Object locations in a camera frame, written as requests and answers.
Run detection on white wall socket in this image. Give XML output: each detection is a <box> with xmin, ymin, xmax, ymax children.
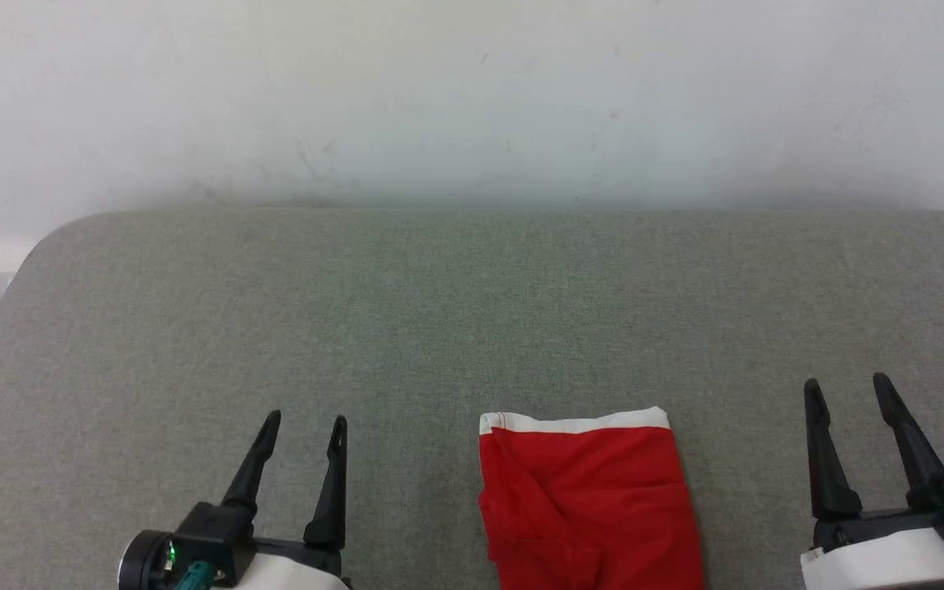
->
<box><xmin>0</xmin><ymin>237</ymin><xmax>35</xmax><ymax>276</ymax></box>

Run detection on left teal plug black cable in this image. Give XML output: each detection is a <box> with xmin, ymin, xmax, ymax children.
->
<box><xmin>175</xmin><ymin>560</ymin><xmax>224</xmax><ymax>590</ymax></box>

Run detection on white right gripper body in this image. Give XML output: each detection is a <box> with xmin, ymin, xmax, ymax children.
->
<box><xmin>799</xmin><ymin>474</ymin><xmax>944</xmax><ymax>590</ymax></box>

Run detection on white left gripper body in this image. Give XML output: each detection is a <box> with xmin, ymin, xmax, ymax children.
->
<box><xmin>225</xmin><ymin>540</ymin><xmax>352</xmax><ymax>590</ymax></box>

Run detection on red shorts with white trim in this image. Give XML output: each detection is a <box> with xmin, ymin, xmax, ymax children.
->
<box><xmin>477</xmin><ymin>406</ymin><xmax>707</xmax><ymax>590</ymax></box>

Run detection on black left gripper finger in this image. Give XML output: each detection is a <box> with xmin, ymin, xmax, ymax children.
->
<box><xmin>303</xmin><ymin>415</ymin><xmax>349</xmax><ymax>552</ymax></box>
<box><xmin>221</xmin><ymin>410</ymin><xmax>283</xmax><ymax>518</ymax></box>

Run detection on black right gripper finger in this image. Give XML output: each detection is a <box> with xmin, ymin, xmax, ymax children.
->
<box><xmin>873</xmin><ymin>372</ymin><xmax>944</xmax><ymax>510</ymax></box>
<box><xmin>803</xmin><ymin>378</ymin><xmax>863</xmax><ymax>522</ymax></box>

